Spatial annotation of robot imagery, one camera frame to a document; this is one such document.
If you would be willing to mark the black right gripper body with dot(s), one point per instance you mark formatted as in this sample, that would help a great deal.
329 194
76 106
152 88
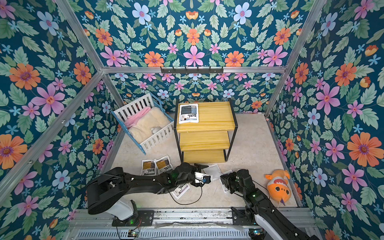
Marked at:
227 181

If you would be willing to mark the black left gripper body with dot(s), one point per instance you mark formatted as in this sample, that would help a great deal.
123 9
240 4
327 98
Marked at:
189 178

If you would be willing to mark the purple label coffee bag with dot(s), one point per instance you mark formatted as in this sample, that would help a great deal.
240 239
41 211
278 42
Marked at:
180 191
225 182

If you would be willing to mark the grey label coffee bag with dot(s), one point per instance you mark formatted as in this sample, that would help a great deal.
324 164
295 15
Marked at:
188 113
213 171

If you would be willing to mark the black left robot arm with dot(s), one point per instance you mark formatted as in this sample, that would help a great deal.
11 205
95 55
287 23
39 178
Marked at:
107 189

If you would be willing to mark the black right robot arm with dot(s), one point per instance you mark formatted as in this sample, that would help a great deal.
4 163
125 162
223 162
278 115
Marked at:
260 210

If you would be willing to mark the yellow label coffee bag right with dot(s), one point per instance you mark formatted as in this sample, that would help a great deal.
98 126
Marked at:
163 165

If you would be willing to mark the yellow label coffee bag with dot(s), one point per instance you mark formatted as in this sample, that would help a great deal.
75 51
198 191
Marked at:
148 168
163 165

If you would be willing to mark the yellow label coffee bag left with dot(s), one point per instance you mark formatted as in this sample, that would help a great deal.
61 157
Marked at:
148 168

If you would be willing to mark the yellow wooden three-tier shelf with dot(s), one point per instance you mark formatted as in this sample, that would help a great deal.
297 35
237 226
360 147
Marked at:
210 140

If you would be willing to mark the orange plush fish toy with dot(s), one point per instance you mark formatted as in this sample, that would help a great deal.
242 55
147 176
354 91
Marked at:
278 186

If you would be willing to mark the cream fluffy blanket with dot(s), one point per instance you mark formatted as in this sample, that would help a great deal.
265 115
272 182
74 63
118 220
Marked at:
151 123

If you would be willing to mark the white and blue toy crib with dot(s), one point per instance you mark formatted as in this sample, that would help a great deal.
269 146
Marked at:
148 100

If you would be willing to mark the pink blanket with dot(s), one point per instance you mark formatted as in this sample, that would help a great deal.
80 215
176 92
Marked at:
131 121

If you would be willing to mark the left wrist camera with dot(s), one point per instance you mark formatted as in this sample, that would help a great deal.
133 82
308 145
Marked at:
201 179

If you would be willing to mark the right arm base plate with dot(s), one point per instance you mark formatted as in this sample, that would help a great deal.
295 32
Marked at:
240 218

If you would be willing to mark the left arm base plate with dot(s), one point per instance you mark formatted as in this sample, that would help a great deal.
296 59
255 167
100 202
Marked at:
143 218

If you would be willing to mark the black wall hook rail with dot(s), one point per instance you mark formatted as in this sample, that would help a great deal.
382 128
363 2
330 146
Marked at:
191 70

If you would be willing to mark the white perforated cable tray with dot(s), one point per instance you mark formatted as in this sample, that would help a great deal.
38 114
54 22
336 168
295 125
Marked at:
164 234

